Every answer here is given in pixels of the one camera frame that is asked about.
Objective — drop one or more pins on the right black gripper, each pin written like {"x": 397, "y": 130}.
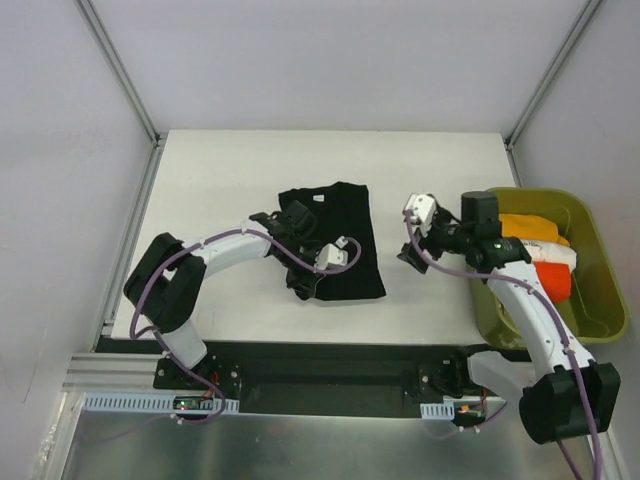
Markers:
{"x": 420, "y": 248}

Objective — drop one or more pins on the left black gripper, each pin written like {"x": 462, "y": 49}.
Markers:
{"x": 302, "y": 272}

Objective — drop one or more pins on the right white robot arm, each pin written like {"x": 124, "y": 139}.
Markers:
{"x": 568, "y": 394}

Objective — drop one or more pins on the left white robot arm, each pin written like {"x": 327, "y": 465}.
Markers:
{"x": 165, "y": 284}

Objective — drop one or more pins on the yellow rolled t shirt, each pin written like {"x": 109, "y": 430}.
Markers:
{"x": 531, "y": 227}

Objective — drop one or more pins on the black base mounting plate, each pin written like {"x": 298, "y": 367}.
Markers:
{"x": 347, "y": 380}

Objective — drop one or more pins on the white rolled t shirt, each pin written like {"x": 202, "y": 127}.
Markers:
{"x": 550, "y": 252}

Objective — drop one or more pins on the orange rolled t shirt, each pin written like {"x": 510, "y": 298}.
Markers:
{"x": 555, "y": 278}

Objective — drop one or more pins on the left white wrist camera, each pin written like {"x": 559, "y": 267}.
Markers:
{"x": 332, "y": 256}

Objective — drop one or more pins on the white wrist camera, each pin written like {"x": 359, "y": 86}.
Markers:
{"x": 420, "y": 210}
{"x": 332, "y": 256}

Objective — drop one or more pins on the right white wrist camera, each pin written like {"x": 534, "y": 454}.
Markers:
{"x": 420, "y": 210}

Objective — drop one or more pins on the right white cable duct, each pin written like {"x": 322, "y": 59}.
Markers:
{"x": 443, "y": 411}

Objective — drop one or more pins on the white cable duct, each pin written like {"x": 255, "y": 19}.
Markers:
{"x": 151, "y": 403}
{"x": 443, "y": 411}

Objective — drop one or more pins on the aluminium frame rail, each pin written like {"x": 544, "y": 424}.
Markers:
{"x": 135, "y": 371}

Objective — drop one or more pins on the left white cable duct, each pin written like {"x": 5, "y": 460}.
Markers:
{"x": 151, "y": 403}

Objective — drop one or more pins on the right aluminium corner post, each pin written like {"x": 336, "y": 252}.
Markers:
{"x": 551, "y": 73}

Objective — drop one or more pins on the aluminium corner post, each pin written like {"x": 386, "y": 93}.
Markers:
{"x": 92, "y": 18}
{"x": 551, "y": 73}

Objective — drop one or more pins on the left aluminium corner post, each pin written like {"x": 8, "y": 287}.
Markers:
{"x": 92, "y": 18}

